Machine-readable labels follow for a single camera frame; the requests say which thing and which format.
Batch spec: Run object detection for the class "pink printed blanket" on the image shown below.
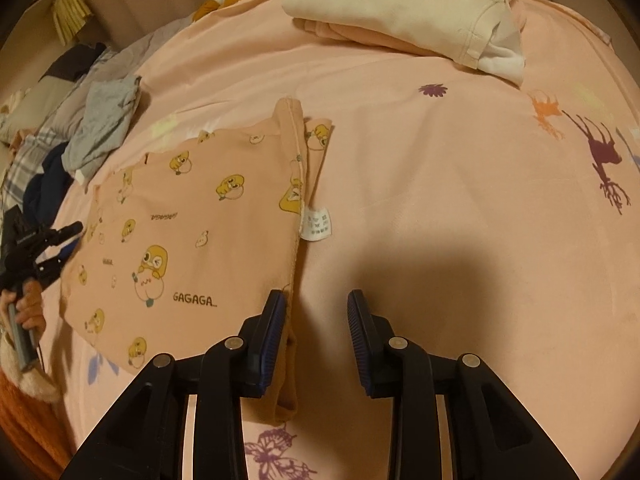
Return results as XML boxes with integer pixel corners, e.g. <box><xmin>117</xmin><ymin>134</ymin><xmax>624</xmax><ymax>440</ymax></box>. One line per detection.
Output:
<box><xmin>37</xmin><ymin>0</ymin><xmax>640</xmax><ymax>480</ymax></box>

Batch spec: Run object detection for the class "dark brown cloth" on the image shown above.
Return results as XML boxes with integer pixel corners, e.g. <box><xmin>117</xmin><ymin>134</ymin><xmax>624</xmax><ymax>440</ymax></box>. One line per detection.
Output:
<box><xmin>52</xmin><ymin>42</ymin><xmax>106</xmax><ymax>81</ymax></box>

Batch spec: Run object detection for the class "dark navy garment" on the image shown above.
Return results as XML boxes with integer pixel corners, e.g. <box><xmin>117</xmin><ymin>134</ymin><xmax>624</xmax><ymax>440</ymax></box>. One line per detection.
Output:
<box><xmin>22</xmin><ymin>142</ymin><xmax>71</xmax><ymax>221</ymax></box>

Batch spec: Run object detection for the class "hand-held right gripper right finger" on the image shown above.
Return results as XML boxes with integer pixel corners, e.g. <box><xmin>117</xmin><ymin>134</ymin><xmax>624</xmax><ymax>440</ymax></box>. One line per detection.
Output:
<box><xmin>347</xmin><ymin>289</ymin><xmax>581</xmax><ymax>480</ymax></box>

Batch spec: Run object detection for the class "pink folded garment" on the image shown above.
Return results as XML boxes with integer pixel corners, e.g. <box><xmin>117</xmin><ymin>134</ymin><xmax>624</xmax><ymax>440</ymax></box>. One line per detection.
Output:
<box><xmin>292</xmin><ymin>0</ymin><xmax>531</xmax><ymax>56</ymax></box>

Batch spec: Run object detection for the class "white folded garment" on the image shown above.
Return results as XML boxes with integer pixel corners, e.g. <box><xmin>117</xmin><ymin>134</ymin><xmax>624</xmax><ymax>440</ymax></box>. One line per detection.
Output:
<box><xmin>282</xmin><ymin>0</ymin><xmax>526</xmax><ymax>86</ymax></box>

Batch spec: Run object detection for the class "person's left hand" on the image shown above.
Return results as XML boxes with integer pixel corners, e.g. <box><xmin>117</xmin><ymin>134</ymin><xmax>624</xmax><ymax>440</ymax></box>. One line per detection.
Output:
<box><xmin>0</xmin><ymin>280</ymin><xmax>47</xmax><ymax>343</ymax></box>

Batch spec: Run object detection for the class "yellow fringed cloth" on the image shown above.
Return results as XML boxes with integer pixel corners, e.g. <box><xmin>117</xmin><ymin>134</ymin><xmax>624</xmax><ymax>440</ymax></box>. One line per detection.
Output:
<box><xmin>50</xmin><ymin>0</ymin><xmax>96</xmax><ymax>43</ymax></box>

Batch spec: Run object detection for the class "beige headboard cushion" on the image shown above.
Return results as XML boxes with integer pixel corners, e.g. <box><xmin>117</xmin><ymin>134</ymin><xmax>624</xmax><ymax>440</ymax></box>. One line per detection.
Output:
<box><xmin>15</xmin><ymin>75</ymin><xmax>76</xmax><ymax>126</ymax></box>

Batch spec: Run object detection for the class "grey garment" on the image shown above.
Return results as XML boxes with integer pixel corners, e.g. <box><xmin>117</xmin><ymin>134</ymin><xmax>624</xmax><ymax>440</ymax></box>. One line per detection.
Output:
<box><xmin>64</xmin><ymin>76</ymin><xmax>143</xmax><ymax>181</ymax></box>

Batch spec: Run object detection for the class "pink duck-print baby top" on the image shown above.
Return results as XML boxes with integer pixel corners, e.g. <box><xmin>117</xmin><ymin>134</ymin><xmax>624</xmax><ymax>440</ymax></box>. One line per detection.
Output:
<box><xmin>59</xmin><ymin>97</ymin><xmax>337</xmax><ymax>428</ymax></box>

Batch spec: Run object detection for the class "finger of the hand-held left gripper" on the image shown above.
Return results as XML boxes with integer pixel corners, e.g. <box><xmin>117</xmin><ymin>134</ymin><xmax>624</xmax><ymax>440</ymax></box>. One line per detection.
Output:
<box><xmin>32</xmin><ymin>242</ymin><xmax>76</xmax><ymax>286</ymax></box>
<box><xmin>35</xmin><ymin>221</ymin><xmax>84</xmax><ymax>251</ymax></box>

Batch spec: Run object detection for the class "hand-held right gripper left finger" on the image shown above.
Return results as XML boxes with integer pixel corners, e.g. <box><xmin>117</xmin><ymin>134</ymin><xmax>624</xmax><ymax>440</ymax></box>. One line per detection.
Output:
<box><xmin>60</xmin><ymin>289</ymin><xmax>290</xmax><ymax>480</ymax></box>

